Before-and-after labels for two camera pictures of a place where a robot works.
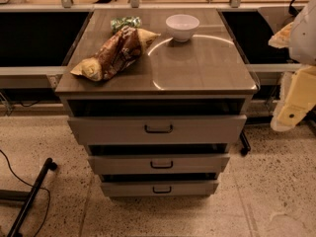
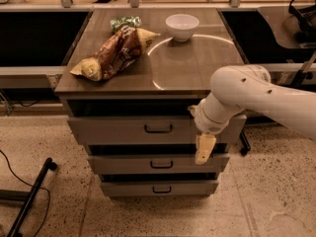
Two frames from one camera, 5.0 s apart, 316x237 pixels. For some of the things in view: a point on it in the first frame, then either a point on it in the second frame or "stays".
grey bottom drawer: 160,189 stays
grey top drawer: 206,129 stays
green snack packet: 117,24 stays
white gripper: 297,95 → 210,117
